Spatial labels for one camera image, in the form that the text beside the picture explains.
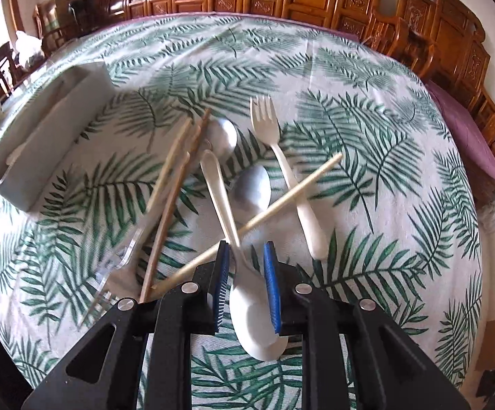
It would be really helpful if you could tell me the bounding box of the brown wooden chopstick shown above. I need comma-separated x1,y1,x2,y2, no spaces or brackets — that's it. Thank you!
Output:
139,151,191,304
175,108,212,172

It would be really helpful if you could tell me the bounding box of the grey metal tray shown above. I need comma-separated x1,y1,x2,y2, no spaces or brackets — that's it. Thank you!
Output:
0,62,112,213

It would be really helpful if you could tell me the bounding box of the clear plastic fork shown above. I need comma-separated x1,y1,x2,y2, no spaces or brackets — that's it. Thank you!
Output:
78,222,146,329

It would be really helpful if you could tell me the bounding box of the leaf print tablecloth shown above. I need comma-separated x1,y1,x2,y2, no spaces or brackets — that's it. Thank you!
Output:
0,13,485,410

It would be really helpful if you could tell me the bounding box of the light wooden chopstick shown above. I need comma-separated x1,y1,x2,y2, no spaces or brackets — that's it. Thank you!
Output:
151,152,343,291
139,119,194,240

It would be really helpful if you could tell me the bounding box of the white plastic bag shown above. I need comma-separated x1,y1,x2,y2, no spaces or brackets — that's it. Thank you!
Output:
15,30,45,69

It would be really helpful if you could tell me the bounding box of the white plastic spoon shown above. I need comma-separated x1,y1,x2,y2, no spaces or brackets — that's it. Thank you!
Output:
199,149,288,361

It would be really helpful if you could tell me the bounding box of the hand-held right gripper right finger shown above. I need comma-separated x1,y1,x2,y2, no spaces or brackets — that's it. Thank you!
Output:
262,241,472,410

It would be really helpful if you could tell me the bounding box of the cream plastic fork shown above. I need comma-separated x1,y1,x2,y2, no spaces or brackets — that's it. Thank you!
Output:
250,95,329,260

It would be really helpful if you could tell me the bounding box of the carved wooden armchair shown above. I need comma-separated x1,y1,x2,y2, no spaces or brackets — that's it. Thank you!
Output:
367,9,436,80

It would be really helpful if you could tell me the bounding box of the purple table cover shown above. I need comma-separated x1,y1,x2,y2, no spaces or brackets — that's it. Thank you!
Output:
337,26,495,180

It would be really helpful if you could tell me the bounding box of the carved wooden bench back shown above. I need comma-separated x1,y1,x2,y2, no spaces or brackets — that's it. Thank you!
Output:
397,0,495,172

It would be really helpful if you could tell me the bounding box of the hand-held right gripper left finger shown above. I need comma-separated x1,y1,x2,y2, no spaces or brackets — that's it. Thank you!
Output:
21,240,231,410

